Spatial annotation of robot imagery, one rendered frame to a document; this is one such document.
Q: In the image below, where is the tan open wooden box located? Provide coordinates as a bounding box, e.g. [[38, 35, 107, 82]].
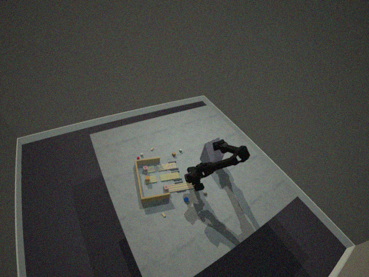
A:
[[134, 156, 170, 203]]

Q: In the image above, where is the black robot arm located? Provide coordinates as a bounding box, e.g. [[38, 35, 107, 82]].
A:
[[184, 139, 250, 183]]

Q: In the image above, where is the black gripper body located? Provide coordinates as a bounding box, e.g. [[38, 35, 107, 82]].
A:
[[187, 167, 205, 191]]

